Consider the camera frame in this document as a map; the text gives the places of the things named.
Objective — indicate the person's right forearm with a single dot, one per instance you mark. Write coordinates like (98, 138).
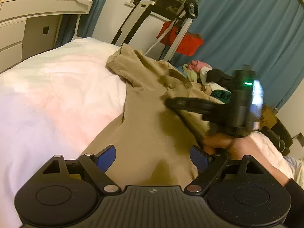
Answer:
(261, 156)

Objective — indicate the red fabric basket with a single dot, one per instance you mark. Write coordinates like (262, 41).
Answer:
(190, 44)

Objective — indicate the wide blue curtain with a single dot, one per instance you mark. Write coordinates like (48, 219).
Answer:
(249, 33)

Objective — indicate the white folding frame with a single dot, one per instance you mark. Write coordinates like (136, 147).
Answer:
(133, 21)

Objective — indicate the black couch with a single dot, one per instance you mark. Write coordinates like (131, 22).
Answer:
(282, 133)

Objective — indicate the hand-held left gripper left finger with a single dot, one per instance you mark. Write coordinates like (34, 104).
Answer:
(106, 158)

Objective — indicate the yellow paper bag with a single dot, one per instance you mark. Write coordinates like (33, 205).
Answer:
(268, 118)

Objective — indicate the dark wall socket with plug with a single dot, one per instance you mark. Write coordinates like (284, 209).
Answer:
(300, 139)

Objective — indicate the person's right hand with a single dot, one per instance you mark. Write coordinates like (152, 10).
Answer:
(220, 144)

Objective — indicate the narrow blue curtain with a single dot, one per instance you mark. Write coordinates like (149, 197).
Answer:
(95, 21)

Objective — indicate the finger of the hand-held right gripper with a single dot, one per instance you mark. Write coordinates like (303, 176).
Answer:
(187, 104)
(197, 123)

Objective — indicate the white exercise machine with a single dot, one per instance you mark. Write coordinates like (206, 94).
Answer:
(182, 28)

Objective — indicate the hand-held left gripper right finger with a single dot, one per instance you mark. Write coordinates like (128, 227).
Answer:
(199, 159)

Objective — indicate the white dressing table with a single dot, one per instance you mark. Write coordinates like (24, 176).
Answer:
(30, 21)

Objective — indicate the pile of clothes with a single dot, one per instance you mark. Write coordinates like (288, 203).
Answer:
(201, 71)

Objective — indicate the khaki shirt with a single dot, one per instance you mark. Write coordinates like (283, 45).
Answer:
(152, 123)

